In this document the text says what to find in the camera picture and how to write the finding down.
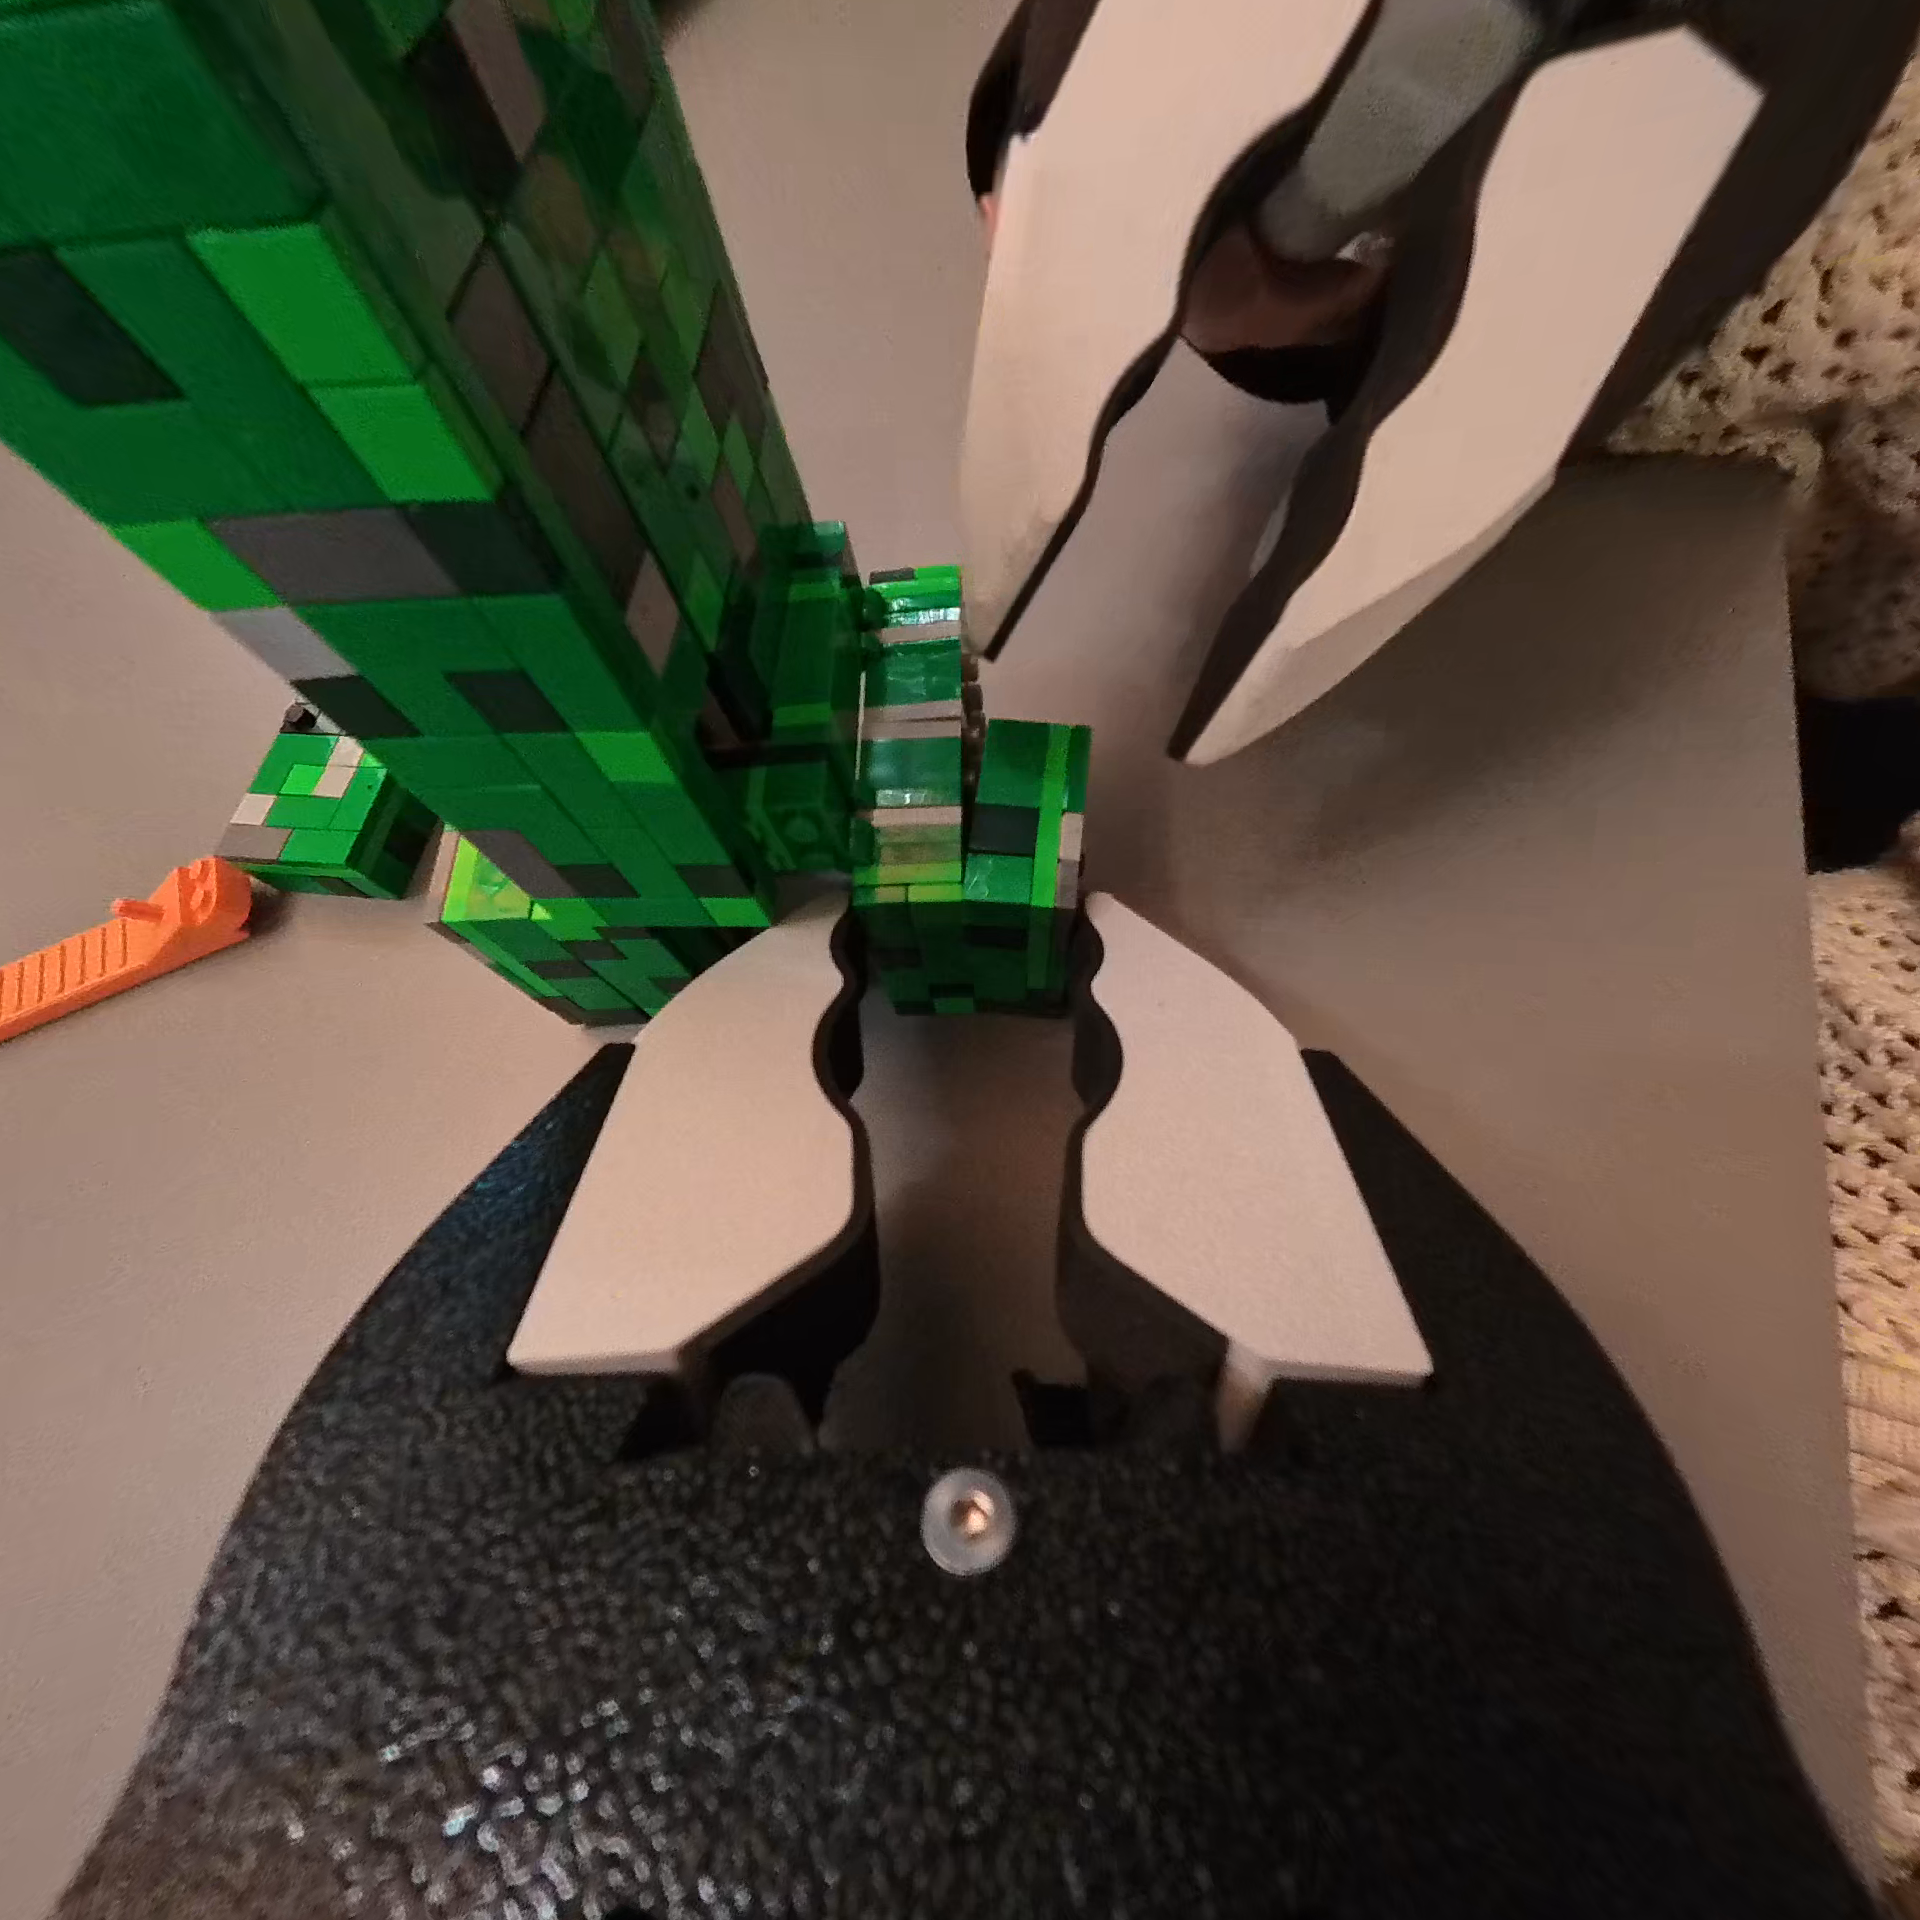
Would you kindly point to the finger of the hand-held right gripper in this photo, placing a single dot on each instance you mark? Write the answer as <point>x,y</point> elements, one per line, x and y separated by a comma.
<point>1093,253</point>
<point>1547,296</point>

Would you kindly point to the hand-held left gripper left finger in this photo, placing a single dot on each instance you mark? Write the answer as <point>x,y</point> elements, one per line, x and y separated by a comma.
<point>704,1202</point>

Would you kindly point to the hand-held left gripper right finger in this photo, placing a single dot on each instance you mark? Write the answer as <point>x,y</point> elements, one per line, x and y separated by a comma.
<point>1246,1202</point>

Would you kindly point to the green lego foot block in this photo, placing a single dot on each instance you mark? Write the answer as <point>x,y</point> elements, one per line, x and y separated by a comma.
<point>321,818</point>
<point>1028,842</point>

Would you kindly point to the green lego creeper figure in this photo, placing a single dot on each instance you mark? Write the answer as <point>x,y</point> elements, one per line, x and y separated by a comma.
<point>300,296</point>

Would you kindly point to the orange lego brick separator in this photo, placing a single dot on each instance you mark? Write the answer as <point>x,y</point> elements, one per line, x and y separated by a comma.
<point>107,961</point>

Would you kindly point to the person's right hand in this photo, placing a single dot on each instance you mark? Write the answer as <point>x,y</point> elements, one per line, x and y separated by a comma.
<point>1292,312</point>

